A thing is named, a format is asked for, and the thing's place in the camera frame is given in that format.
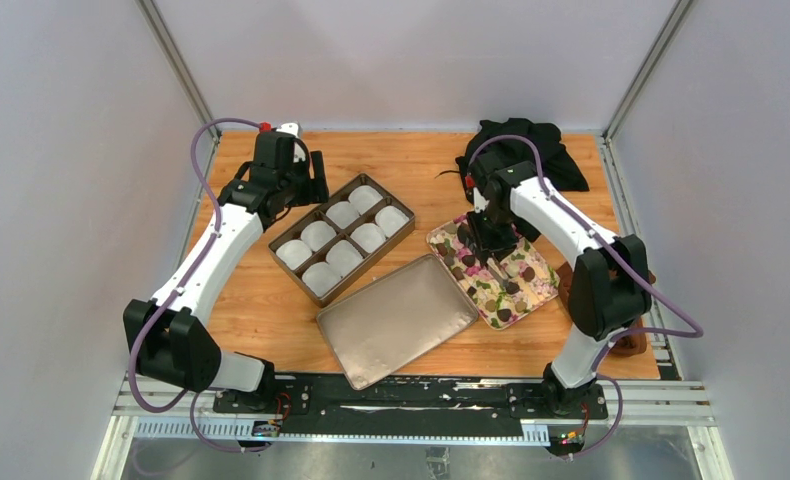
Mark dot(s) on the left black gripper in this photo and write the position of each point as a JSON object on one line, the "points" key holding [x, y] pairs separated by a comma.
{"points": [[313, 190]]}

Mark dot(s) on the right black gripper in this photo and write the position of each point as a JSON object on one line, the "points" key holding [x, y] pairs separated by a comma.
{"points": [[508, 252]]}

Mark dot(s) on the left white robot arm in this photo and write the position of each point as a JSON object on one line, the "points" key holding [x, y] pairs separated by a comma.
{"points": [[167, 334]]}

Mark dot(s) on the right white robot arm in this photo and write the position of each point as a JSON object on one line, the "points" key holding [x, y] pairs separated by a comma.
{"points": [[610, 275]]}

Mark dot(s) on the heart shaped chocolate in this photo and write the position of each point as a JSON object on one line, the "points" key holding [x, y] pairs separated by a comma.
{"points": [[450, 228]]}

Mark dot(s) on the brown compartment chocolate box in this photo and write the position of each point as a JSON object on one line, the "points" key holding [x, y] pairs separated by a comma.
{"points": [[319, 213]]}

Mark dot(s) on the white paper cup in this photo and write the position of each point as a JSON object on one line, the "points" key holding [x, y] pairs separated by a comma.
{"points": [[343, 258], [390, 220], [317, 234], [294, 253], [343, 214], [320, 278], [369, 236], [363, 198]]}

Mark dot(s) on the floral rectangular tray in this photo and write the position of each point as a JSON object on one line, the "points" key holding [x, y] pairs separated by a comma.
{"points": [[504, 291]]}

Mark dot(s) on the black cloth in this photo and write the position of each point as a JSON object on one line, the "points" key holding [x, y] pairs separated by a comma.
{"points": [[557, 164]]}

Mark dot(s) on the metallic box lid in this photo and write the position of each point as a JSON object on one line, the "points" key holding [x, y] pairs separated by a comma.
{"points": [[394, 320]]}

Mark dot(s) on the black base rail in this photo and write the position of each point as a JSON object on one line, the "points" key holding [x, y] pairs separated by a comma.
{"points": [[410, 406]]}

